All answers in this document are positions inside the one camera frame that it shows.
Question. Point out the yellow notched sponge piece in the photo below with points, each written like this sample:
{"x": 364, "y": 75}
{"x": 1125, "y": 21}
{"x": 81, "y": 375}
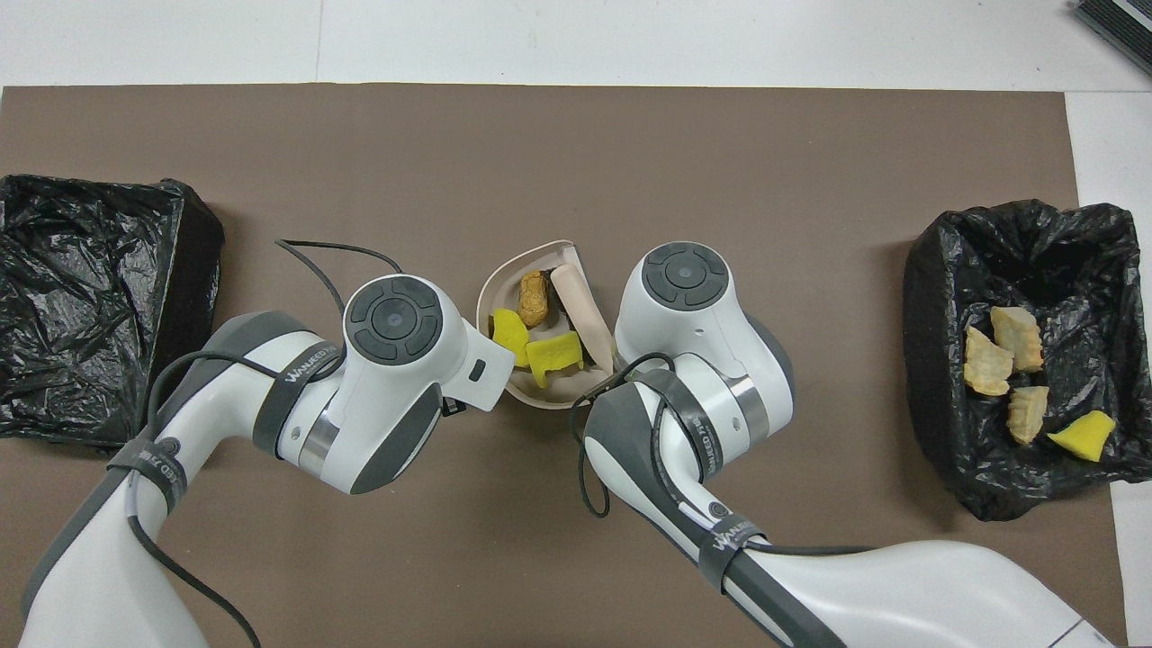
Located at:
{"x": 553, "y": 355}

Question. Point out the beige plastic dustpan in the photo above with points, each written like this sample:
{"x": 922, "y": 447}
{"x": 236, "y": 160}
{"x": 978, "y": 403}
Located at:
{"x": 506, "y": 290}

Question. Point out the brown bread roll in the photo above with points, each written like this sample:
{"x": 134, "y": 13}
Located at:
{"x": 534, "y": 299}

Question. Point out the beige hand brush black bristles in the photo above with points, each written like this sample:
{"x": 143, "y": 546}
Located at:
{"x": 580, "y": 310}

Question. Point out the large golden croissant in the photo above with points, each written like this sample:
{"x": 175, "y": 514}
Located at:
{"x": 985, "y": 364}

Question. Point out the pale bread piece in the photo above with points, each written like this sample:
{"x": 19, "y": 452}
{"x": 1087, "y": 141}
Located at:
{"x": 1017, "y": 337}

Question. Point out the small golden croissant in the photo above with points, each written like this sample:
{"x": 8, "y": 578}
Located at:
{"x": 1026, "y": 414}

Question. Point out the yellow wedge sponge piece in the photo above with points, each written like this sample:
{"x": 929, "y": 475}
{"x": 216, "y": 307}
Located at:
{"x": 1084, "y": 436}

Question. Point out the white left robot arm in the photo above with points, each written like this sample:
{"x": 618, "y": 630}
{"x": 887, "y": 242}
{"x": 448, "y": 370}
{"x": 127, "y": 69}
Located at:
{"x": 387, "y": 378}

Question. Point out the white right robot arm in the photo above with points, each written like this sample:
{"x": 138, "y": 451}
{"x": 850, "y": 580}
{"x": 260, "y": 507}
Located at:
{"x": 684, "y": 342}

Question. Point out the black bag-lined bin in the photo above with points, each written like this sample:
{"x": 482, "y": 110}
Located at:
{"x": 81, "y": 297}
{"x": 954, "y": 270}

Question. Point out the brown table mat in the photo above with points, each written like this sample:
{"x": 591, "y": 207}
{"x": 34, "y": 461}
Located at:
{"x": 405, "y": 162}

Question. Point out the black ribbed device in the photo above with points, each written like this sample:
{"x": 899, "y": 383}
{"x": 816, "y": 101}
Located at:
{"x": 1120, "y": 22}

